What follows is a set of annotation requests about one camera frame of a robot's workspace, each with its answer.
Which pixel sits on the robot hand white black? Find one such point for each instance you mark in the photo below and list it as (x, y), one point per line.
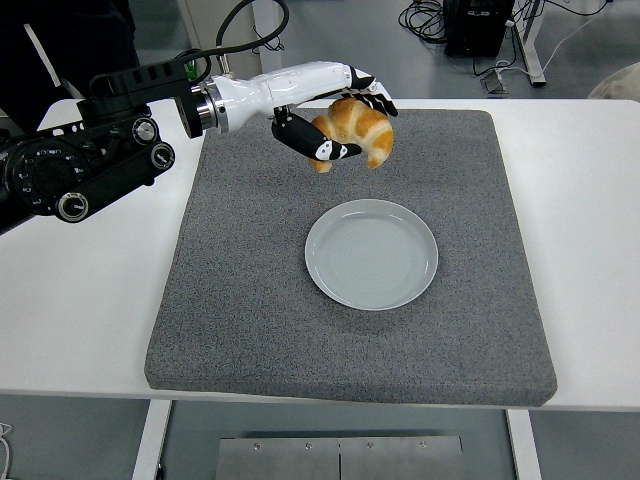
(280, 87)

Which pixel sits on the golden brown croissant bread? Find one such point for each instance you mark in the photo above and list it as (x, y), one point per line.
(370, 130)

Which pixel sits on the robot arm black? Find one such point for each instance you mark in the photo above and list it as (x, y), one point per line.
(115, 165)

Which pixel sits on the round grey plate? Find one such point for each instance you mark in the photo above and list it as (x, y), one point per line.
(370, 255)

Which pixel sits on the grey metal plate with screws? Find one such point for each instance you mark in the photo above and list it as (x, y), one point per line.
(280, 460)

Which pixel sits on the small green object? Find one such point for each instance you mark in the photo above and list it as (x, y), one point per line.
(190, 67)

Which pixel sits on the beige cabinet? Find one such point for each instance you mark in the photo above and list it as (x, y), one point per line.
(200, 25)

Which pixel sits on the black computer case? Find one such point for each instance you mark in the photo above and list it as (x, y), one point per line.
(475, 30)

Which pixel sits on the person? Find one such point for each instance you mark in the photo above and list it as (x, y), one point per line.
(75, 35)

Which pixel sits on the small grey floor pedal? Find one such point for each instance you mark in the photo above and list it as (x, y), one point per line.
(495, 84)

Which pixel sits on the grey speckled foam mat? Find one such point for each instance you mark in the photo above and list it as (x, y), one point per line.
(350, 325)

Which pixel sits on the white desk leg with foot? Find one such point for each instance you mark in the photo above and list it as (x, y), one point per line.
(531, 50)

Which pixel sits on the beige rounded object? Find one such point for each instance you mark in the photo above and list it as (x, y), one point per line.
(617, 85)

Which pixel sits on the white table leg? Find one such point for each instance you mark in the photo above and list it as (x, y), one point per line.
(150, 445)
(525, 450)

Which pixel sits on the white upright desk post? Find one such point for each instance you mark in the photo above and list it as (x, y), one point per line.
(272, 62)

